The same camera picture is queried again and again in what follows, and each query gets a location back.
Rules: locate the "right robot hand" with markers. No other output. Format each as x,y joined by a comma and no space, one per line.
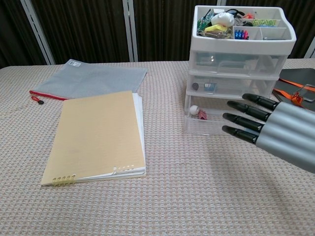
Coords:
290,132

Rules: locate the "brown wrapped packet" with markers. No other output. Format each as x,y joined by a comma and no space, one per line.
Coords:
219,34

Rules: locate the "small white ball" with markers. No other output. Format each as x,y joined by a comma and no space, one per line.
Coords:
194,109

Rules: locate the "red small packet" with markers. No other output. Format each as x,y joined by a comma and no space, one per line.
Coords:
203,115

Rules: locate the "green printed packet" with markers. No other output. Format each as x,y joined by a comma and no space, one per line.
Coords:
263,22

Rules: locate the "white partition post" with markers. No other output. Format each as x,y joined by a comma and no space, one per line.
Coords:
130,32
39,34
310,50

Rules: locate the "beige woven tablecloth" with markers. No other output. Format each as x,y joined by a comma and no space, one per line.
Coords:
184,196

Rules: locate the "blue and pink clips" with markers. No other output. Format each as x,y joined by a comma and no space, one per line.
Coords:
241,34

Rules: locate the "clear drawer with blue item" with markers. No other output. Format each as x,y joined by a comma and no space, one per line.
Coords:
233,83

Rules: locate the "white plastic drawer organizer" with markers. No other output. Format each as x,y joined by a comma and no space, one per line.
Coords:
243,44

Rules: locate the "blue object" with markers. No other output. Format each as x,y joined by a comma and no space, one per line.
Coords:
210,87

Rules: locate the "clear phone badge holder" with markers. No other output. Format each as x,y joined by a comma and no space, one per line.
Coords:
310,97

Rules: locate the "dark grey laptop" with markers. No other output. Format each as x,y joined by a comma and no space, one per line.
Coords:
295,75

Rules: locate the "white crumpled bag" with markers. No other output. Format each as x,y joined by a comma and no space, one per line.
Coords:
222,18

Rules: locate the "clear drawer with few items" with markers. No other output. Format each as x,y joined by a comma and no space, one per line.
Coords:
197,127

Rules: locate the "grey mesh zip pouch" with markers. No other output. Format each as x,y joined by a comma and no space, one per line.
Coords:
93,78

